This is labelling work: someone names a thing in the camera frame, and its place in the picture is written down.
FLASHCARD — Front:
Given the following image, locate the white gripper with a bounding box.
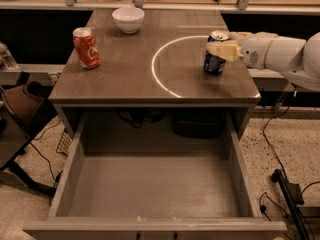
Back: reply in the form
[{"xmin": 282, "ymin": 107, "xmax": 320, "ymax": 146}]
[{"xmin": 206, "ymin": 32, "xmax": 277, "ymax": 69}]

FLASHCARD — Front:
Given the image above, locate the blue pepsi can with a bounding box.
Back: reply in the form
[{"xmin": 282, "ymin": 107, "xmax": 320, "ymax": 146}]
[{"xmin": 203, "ymin": 30, "xmax": 229, "ymax": 75}]

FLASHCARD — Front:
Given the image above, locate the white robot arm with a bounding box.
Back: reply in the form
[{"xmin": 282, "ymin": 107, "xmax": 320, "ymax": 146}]
[{"xmin": 206, "ymin": 31, "xmax": 320, "ymax": 91}]

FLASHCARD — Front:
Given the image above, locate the red coke can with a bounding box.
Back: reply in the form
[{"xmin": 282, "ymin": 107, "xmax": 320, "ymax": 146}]
[{"xmin": 73, "ymin": 27, "xmax": 100, "ymax": 69}]

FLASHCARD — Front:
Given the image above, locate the white ceramic bowl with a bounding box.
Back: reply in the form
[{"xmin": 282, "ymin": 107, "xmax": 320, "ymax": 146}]
[{"xmin": 112, "ymin": 7, "xmax": 145, "ymax": 34}]

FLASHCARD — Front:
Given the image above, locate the open grey drawer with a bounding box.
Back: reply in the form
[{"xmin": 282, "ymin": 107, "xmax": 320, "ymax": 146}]
[{"xmin": 23, "ymin": 113, "xmax": 287, "ymax": 240}]

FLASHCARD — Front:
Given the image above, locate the dark brown chair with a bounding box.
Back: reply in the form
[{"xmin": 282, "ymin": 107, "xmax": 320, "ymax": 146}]
[{"xmin": 0, "ymin": 72, "xmax": 57, "ymax": 197}]

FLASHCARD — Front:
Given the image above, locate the clear plastic bottle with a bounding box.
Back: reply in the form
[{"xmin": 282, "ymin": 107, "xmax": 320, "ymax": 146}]
[{"xmin": 0, "ymin": 42, "xmax": 18, "ymax": 70}]

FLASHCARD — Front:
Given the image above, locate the black stand with cables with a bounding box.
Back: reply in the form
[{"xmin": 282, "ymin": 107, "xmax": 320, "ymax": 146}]
[{"xmin": 271, "ymin": 169, "xmax": 320, "ymax": 240}]

